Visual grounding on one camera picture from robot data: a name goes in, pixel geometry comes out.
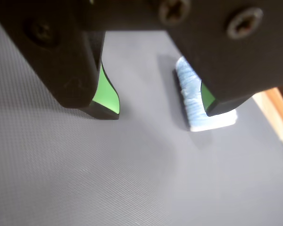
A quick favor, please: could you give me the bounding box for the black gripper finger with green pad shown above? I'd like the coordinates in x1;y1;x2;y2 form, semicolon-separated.
0;0;121;121
160;0;283;118

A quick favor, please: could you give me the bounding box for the light blue white block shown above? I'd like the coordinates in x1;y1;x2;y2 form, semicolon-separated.
173;56;238;132

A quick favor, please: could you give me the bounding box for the grey textured mat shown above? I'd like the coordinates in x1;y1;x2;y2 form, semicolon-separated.
0;11;283;226

